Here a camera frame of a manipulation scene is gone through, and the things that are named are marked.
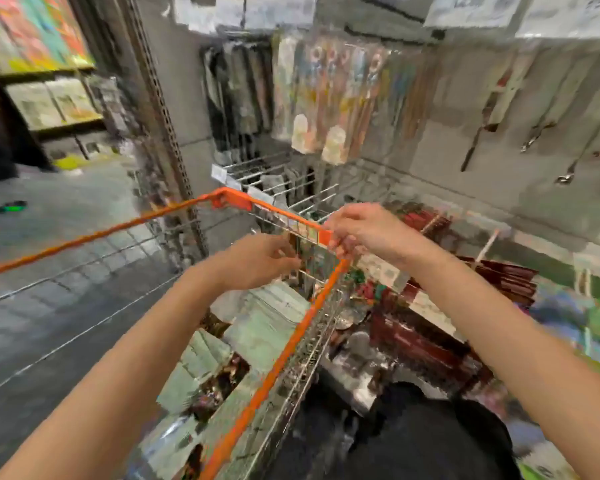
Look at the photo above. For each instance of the row of hanging metal ladles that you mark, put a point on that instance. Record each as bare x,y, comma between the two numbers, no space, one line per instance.
545,119

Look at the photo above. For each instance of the person's black trousers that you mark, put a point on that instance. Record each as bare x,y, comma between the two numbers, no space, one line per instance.
410,439

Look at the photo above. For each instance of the small green floor object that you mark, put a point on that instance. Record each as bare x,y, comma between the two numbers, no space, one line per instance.
11,206

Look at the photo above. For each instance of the shelf of colourful books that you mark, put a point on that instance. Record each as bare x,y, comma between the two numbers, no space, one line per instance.
35,59

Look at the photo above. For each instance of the row of hanging colourful chopstick packets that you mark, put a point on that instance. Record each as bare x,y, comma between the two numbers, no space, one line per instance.
340,94

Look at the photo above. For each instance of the person's right hand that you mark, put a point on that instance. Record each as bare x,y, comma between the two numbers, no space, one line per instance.
375,232

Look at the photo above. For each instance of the person's left hand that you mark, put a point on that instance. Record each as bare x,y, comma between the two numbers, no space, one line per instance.
250,262

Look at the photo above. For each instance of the stack of dark red boxes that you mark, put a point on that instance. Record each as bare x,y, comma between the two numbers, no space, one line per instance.
430,334

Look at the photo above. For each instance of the person's left forearm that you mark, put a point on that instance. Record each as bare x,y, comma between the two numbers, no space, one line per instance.
120,374

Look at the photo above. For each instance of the pile of pale green packets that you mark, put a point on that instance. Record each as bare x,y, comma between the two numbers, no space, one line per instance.
245,334

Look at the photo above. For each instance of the row of white paper signs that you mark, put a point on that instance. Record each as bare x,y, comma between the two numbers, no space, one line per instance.
360,9

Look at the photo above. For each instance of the person's right fingers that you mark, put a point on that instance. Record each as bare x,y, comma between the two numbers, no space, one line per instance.
341,239

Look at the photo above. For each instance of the row of hanging black packets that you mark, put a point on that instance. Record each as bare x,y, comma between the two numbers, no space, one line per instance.
237,94

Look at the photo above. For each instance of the row of metal peg hooks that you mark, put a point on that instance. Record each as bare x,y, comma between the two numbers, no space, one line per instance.
275,182

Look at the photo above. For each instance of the perforated metal shelf post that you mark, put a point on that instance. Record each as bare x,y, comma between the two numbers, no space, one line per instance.
162,119

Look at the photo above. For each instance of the person's left fingers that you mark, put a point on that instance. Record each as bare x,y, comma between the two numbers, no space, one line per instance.
285,254

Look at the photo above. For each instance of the person's right forearm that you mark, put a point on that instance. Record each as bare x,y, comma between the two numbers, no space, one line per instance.
510,344

